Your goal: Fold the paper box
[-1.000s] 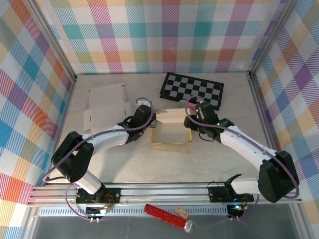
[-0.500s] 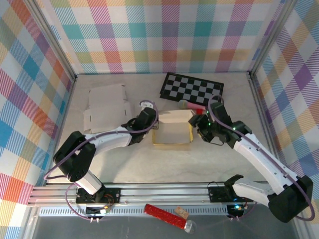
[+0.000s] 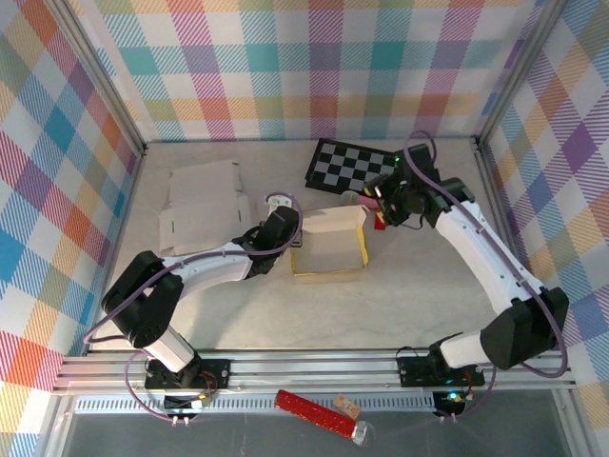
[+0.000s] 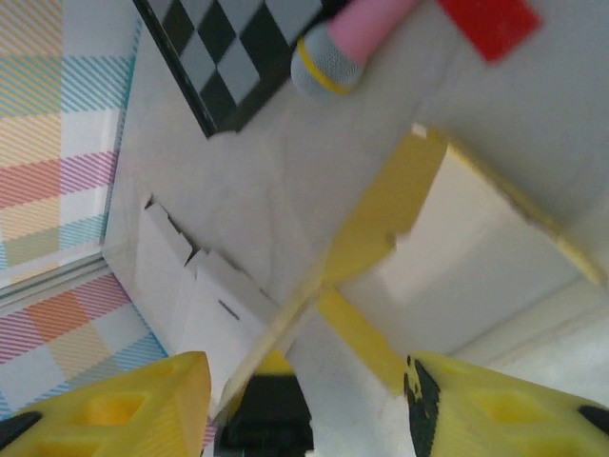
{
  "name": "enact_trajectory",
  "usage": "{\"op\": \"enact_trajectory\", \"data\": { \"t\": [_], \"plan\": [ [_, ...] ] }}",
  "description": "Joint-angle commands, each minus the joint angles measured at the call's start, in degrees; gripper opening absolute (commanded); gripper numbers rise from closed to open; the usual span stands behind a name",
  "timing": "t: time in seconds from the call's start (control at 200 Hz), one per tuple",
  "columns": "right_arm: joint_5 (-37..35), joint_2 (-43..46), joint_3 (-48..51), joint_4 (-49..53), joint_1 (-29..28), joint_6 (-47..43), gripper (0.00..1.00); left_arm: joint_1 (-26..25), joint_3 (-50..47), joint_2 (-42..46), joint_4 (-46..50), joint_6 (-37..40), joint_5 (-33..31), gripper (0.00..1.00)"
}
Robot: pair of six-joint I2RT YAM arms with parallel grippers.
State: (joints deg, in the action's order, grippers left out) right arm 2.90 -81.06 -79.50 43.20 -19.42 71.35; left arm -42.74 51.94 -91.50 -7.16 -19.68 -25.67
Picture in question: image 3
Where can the yellow paper box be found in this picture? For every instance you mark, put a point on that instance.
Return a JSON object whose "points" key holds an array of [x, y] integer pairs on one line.
{"points": [[328, 247]]}

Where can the white paper box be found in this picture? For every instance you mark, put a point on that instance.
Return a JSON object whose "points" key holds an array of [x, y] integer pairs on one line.
{"points": [[200, 190]]}

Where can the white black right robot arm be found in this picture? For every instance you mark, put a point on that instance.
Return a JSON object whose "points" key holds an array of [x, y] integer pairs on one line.
{"points": [[480, 252]]}

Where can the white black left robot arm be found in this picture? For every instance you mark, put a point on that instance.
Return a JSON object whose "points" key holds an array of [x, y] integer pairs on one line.
{"points": [[209, 271]]}

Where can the black controller box green light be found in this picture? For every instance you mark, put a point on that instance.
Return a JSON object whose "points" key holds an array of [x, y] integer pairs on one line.
{"points": [[449, 401]]}

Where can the red block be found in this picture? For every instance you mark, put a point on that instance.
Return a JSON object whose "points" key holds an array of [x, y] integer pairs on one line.
{"points": [[380, 224]]}

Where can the pink toy microphone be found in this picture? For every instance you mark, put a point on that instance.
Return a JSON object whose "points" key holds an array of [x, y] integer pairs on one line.
{"points": [[368, 203]]}

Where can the black grey chessboard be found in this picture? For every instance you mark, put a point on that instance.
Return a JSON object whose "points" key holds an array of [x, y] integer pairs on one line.
{"points": [[342, 164]]}

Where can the red glitter microphone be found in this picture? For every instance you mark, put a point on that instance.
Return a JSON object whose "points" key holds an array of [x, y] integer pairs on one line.
{"points": [[309, 409]]}

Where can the small connector board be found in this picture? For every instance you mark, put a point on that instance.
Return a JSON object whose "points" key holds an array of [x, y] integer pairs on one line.
{"points": [[190, 403]]}

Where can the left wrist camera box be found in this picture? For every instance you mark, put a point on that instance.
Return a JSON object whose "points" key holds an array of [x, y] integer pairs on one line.
{"points": [[275, 202]]}

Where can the aluminium side rail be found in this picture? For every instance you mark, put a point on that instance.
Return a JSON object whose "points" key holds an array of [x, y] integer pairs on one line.
{"points": [[506, 238]]}

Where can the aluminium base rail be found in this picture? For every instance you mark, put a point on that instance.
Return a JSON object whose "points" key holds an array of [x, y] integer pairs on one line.
{"points": [[309, 373]]}

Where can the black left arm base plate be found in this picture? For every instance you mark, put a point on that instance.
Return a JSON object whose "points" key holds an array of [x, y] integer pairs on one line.
{"points": [[216, 371]]}

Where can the aluminium frame post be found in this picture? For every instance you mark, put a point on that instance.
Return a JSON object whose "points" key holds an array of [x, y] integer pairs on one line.
{"points": [[100, 71], [517, 71]]}

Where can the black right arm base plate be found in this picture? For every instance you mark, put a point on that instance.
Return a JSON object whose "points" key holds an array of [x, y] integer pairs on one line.
{"points": [[414, 373]]}

